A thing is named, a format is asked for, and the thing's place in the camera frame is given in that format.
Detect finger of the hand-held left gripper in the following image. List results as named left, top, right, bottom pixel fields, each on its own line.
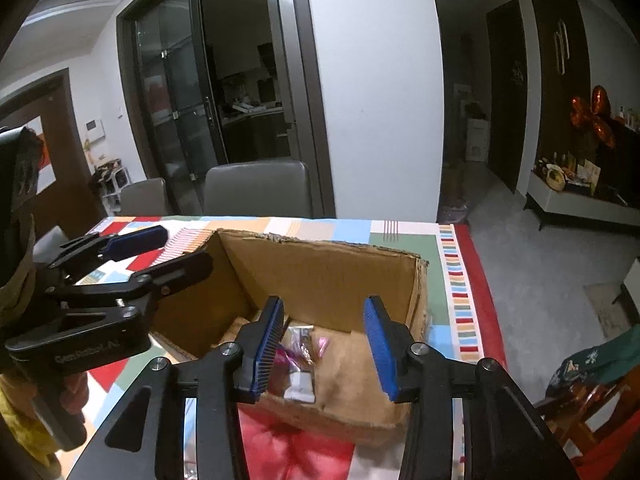
left=59, top=225, right=169, bottom=265
left=46, top=251, right=215, bottom=311

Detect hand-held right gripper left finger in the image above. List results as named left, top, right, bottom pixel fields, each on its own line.
left=67, top=295, right=286, bottom=480

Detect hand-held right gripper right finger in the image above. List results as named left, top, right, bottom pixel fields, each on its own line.
left=362, top=295, right=581, bottom=480

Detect purple clear snack packet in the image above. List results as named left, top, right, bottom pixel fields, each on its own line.
left=272, top=326, right=315, bottom=367

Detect white snack packet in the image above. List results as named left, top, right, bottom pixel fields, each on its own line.
left=284, top=372, right=319, bottom=404

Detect cardboard box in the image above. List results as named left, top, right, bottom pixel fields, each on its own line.
left=150, top=228, right=431, bottom=447

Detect person's left forearm yellow sleeve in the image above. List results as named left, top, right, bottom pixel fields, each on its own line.
left=0, top=372, right=63, bottom=480

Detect small grey dining chair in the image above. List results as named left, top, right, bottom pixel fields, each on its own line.
left=120, top=178, right=169, bottom=217

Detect white shoe rack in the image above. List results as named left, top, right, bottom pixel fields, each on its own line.
left=90, top=159, right=132, bottom=217

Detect colourful patchwork tablecloth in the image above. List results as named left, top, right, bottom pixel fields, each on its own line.
left=82, top=215, right=508, bottom=480

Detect brown wooden door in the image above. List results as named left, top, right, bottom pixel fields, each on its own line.
left=0, top=69, right=106, bottom=241

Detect large grey dining chair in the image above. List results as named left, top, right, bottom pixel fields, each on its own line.
left=203, top=160, right=312, bottom=218

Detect glass sliding door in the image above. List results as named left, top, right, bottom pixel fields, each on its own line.
left=117, top=0, right=228, bottom=213

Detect red wooden chair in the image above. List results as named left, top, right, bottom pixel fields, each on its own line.
left=532, top=367, right=640, bottom=480

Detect green floral cushion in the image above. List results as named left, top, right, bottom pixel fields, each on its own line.
left=545, top=322, right=640, bottom=401

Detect white cardboard carton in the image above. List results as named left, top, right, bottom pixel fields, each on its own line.
left=466, top=118, right=490, bottom=163

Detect white low cabinet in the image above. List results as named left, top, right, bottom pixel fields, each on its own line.
left=524, top=170, right=640, bottom=241

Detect dark interior door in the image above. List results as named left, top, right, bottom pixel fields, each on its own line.
left=486, top=0, right=532, bottom=195

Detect orange foil balloons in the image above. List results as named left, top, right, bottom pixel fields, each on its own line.
left=570, top=85, right=618, bottom=150

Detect dark double entrance door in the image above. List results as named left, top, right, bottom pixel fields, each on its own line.
left=524, top=0, right=593, bottom=196

